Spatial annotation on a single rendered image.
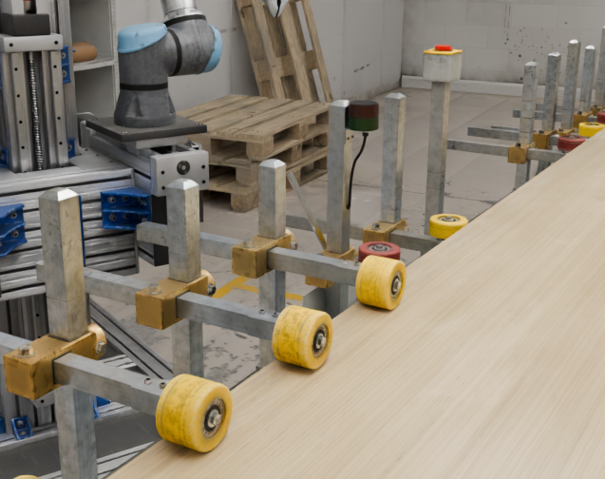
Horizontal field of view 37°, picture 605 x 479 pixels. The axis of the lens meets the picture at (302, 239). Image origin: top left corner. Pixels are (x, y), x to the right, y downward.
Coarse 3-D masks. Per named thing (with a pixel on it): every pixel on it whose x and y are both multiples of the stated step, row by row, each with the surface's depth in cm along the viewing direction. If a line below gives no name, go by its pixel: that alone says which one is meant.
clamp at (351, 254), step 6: (324, 252) 183; (330, 252) 183; (348, 252) 183; (354, 252) 186; (336, 258) 179; (342, 258) 181; (348, 258) 183; (354, 258) 186; (306, 276) 179; (306, 282) 179; (312, 282) 178; (318, 282) 178; (324, 282) 177; (330, 282) 178
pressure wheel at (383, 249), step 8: (360, 248) 174; (368, 248) 174; (376, 248) 174; (384, 248) 174; (392, 248) 174; (360, 256) 173; (368, 256) 171; (376, 256) 171; (384, 256) 171; (392, 256) 171
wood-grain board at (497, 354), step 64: (576, 192) 217; (448, 256) 172; (512, 256) 172; (576, 256) 172; (384, 320) 142; (448, 320) 142; (512, 320) 143; (576, 320) 143; (256, 384) 121; (320, 384) 121; (384, 384) 122; (448, 384) 122; (512, 384) 122; (576, 384) 122; (256, 448) 106; (320, 448) 106; (384, 448) 106; (448, 448) 106; (512, 448) 107; (576, 448) 107
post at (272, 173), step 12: (264, 168) 155; (276, 168) 155; (264, 180) 156; (276, 180) 155; (264, 192) 157; (276, 192) 156; (264, 204) 157; (276, 204) 157; (264, 216) 158; (276, 216) 157; (264, 228) 159; (276, 228) 158; (264, 276) 161; (276, 276) 161; (264, 288) 162; (276, 288) 161; (264, 300) 163; (276, 300) 162; (264, 348) 166; (264, 360) 167
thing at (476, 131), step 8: (472, 128) 315; (480, 128) 314; (488, 128) 313; (496, 128) 314; (480, 136) 314; (488, 136) 313; (496, 136) 312; (504, 136) 310; (512, 136) 309; (552, 136) 302; (552, 144) 303
